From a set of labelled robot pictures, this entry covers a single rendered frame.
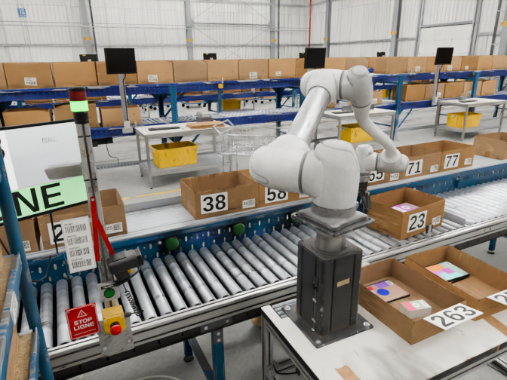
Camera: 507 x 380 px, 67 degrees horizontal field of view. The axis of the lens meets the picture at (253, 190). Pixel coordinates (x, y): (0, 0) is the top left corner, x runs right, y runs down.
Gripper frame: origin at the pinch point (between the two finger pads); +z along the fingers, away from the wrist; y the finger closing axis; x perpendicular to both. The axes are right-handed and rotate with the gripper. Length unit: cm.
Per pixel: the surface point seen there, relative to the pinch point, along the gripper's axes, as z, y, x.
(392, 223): 2.3, 17.0, 10.2
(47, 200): -44, 23, -158
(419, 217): -0.2, 21.9, 25.9
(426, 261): 6, 51, -2
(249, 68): -71, -481, 161
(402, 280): 8, 56, -22
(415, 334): 6, 87, -49
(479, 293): 9, 78, 0
